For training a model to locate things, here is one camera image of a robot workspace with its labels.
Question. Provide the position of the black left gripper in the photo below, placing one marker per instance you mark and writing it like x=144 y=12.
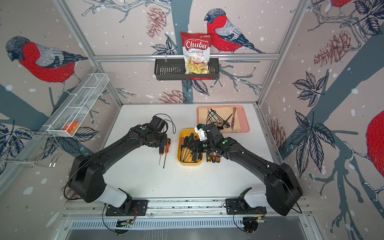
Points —
x=164 y=142

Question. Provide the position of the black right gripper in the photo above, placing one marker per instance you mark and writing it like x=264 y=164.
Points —
x=200 y=149

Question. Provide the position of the large orange black screwdriver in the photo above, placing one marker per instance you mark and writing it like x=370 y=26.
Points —
x=167 y=150

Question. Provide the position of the slim orange black screwdriver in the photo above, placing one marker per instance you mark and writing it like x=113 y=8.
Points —
x=213 y=157

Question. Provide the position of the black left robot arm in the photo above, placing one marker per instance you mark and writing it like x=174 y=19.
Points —
x=87 y=173

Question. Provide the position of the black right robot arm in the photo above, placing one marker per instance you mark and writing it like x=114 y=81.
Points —
x=282 y=186

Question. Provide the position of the black yellow screwdriver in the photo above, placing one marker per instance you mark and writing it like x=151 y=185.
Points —
x=208 y=157

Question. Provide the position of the yellow plastic storage box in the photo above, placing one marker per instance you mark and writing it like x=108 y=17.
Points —
x=189 y=156

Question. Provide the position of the beige cloth on tray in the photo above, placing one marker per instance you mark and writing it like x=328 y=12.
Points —
x=231 y=120

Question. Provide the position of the pink plastic tray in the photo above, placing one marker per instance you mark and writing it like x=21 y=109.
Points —
x=240 y=120

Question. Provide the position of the orange item in shelf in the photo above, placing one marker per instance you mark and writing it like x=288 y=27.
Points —
x=71 y=127

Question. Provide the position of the Chuba cassava chips bag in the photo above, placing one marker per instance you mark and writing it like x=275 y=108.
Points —
x=196 y=51

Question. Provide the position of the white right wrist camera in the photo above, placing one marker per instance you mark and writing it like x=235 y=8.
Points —
x=200 y=132

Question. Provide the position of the purple handled knife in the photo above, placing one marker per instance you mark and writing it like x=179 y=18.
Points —
x=233 y=118

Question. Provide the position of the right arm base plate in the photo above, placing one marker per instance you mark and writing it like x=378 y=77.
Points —
x=235 y=206

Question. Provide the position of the black wire wall basket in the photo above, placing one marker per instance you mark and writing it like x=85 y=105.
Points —
x=174 y=70

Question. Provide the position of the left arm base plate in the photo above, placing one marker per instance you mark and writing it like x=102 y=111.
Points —
x=131 y=208

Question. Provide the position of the white wire mesh shelf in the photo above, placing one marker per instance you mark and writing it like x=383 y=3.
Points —
x=80 y=103

